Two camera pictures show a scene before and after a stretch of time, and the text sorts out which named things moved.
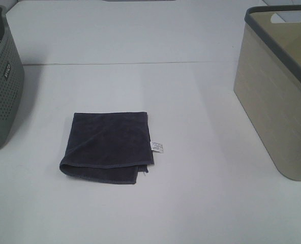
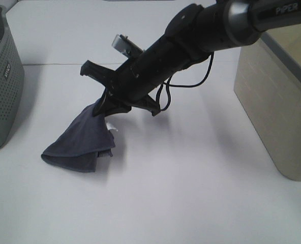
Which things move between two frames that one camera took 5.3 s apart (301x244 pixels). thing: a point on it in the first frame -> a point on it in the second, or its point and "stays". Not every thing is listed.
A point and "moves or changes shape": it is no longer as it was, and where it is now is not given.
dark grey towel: x=108 y=147 moves or changes shape
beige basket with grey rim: x=273 y=76 stays
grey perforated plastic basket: x=5 y=80 stays
